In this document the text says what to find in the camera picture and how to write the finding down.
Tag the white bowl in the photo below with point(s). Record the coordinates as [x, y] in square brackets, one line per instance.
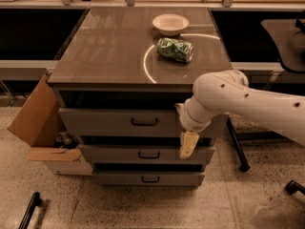
[170, 24]

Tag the crushed green can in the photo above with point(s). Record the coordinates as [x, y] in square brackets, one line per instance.
[175, 49]

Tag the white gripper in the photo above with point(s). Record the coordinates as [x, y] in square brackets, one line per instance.
[188, 122]

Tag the black stand leg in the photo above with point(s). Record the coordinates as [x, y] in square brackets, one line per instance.
[262, 137]

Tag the grey top drawer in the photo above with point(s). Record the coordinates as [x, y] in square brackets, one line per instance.
[115, 122]

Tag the grey middle drawer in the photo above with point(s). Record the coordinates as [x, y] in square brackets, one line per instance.
[137, 154]

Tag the open cardboard box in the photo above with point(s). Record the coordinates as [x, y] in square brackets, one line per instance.
[37, 123]

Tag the cans inside cardboard box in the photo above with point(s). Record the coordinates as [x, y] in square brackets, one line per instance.
[63, 138]

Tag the grey drawer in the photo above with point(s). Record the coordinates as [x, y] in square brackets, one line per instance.
[184, 179]
[137, 154]
[115, 122]

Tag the grey drawer cabinet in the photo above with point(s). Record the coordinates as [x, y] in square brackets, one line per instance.
[112, 63]

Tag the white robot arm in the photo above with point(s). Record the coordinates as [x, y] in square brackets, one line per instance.
[226, 92]

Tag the grey bottom drawer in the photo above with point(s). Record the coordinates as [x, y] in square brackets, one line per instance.
[184, 179]

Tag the black bar lower left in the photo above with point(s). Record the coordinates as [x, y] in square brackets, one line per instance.
[35, 201]

